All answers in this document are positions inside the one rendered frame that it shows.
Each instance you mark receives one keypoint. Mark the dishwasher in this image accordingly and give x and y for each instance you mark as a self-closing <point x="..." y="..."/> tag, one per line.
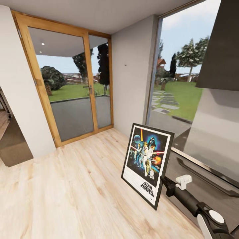
<point x="217" y="193"/>

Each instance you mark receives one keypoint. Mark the poster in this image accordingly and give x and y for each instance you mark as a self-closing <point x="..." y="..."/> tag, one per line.
<point x="146" y="159"/>

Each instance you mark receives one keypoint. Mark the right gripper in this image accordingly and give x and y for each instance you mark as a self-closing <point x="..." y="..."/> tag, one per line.
<point x="173" y="190"/>

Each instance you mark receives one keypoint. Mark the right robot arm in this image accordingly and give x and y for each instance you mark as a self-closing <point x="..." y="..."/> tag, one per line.
<point x="212" y="224"/>

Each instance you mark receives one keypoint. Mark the cabinet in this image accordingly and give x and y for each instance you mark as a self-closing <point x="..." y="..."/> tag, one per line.
<point x="13" y="146"/>
<point x="220" y="68"/>

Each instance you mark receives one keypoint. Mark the fixed window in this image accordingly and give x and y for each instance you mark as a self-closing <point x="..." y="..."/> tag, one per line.
<point x="182" y="36"/>

